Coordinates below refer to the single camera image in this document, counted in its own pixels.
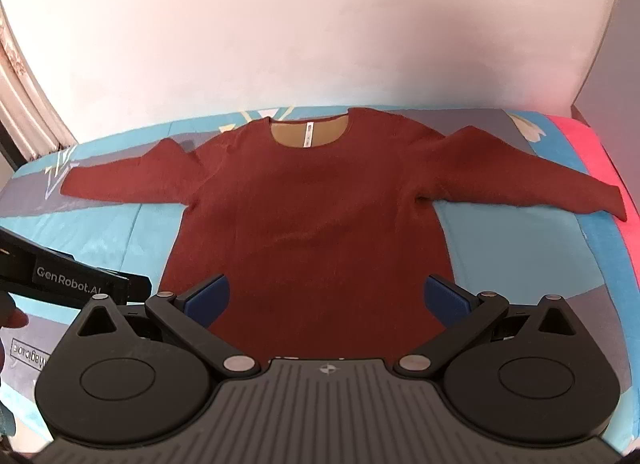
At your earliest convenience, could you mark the person's left hand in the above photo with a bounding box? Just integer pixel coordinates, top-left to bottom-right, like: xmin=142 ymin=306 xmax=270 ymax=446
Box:
xmin=0 ymin=290 xmax=30 ymax=375

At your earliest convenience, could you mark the blue grey patterned bedsheet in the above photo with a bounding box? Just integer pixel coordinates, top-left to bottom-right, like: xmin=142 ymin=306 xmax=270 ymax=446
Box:
xmin=1 ymin=110 xmax=639 ymax=450

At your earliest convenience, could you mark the ornate pink wooden frame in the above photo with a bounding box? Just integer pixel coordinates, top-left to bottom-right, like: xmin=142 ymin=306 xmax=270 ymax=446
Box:
xmin=1 ymin=8 xmax=77 ymax=162

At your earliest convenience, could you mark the dark red knit sweater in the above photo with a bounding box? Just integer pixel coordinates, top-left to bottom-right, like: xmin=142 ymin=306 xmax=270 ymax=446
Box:
xmin=61 ymin=108 xmax=626 ymax=362

